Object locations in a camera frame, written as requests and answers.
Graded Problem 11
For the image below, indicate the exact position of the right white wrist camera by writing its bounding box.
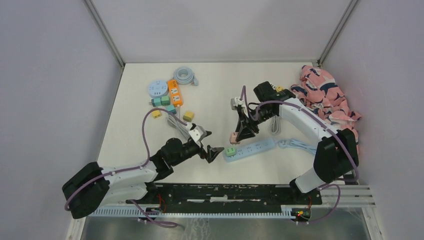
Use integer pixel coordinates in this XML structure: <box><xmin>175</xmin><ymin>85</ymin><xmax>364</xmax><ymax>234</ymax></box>
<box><xmin>230</xmin><ymin>97</ymin><xmax>247</xmax><ymax>112</ymax></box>

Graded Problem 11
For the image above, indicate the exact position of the round blue power socket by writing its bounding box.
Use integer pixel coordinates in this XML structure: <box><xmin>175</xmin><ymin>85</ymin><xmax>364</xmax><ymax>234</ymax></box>
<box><xmin>147</xmin><ymin>79</ymin><xmax>169</xmax><ymax>99</ymax></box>

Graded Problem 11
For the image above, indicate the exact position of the yellow USB charger plug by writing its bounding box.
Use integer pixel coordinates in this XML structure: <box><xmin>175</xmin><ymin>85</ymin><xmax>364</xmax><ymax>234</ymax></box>
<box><xmin>151</xmin><ymin>110</ymin><xmax>162</xmax><ymax>119</ymax></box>

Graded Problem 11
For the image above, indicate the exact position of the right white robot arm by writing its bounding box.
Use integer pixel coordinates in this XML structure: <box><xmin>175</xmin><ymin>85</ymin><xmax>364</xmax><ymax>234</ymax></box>
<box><xmin>230</xmin><ymin>81</ymin><xmax>359</xmax><ymax>204</ymax></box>

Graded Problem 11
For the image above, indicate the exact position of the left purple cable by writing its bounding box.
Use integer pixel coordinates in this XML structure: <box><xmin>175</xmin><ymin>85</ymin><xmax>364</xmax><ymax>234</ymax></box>
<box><xmin>64</xmin><ymin>107</ymin><xmax>191</xmax><ymax>229</ymax></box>

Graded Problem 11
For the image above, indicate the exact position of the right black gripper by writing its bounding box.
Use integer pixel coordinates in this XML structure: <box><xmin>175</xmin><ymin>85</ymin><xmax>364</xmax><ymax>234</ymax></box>
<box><xmin>234</xmin><ymin>104</ymin><xmax>275</xmax><ymax>142</ymax></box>

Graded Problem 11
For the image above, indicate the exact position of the coiled blue socket cable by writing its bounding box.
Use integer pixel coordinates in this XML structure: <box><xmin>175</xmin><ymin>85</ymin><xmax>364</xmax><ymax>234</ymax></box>
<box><xmin>168</xmin><ymin>66</ymin><xmax>200</xmax><ymax>87</ymax></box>

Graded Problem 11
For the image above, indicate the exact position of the orange power strip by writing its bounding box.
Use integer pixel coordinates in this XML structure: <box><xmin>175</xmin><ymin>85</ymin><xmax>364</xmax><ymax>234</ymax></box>
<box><xmin>167</xmin><ymin>79</ymin><xmax>184</xmax><ymax>107</ymax></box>

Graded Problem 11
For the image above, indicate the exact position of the grey bundled cable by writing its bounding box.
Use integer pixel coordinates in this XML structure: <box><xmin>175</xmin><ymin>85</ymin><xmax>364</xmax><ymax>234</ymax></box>
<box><xmin>166</xmin><ymin>114</ymin><xmax>193</xmax><ymax>140</ymax></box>

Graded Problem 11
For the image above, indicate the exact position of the long blue power strip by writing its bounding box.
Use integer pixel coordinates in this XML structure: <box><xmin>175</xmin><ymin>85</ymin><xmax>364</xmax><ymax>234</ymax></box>
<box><xmin>223</xmin><ymin>138</ymin><xmax>276</xmax><ymax>163</ymax></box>

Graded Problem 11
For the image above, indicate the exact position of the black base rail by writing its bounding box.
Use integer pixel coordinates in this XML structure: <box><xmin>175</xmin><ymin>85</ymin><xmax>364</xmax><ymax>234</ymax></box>
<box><xmin>136</xmin><ymin>183</ymin><xmax>323</xmax><ymax>214</ymax></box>

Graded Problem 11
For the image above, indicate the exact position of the green plug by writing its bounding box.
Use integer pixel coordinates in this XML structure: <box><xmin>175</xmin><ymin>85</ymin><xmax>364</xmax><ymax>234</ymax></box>
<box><xmin>225</xmin><ymin>147</ymin><xmax>237</xmax><ymax>158</ymax></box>
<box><xmin>160</xmin><ymin>95</ymin><xmax>171</xmax><ymax>106</ymax></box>

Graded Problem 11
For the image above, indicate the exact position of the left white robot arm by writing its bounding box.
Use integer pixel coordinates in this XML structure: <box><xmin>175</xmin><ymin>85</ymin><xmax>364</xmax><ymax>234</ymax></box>
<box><xmin>62</xmin><ymin>130</ymin><xmax>224</xmax><ymax>219</ymax></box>

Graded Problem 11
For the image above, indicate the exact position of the pink plug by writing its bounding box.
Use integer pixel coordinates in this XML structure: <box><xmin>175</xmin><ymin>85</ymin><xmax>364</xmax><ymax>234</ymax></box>
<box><xmin>229</xmin><ymin>132</ymin><xmax>240</xmax><ymax>145</ymax></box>

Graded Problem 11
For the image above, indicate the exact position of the teal USB charger plug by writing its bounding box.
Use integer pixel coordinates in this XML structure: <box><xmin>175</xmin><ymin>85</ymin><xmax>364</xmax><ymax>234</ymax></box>
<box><xmin>150</xmin><ymin>97</ymin><xmax>162</xmax><ymax>107</ymax></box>

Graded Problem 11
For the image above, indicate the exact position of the pink patterned cloth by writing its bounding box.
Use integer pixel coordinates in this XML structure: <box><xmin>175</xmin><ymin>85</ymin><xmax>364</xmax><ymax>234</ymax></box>
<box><xmin>289</xmin><ymin>65</ymin><xmax>362</xmax><ymax>145</ymax></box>

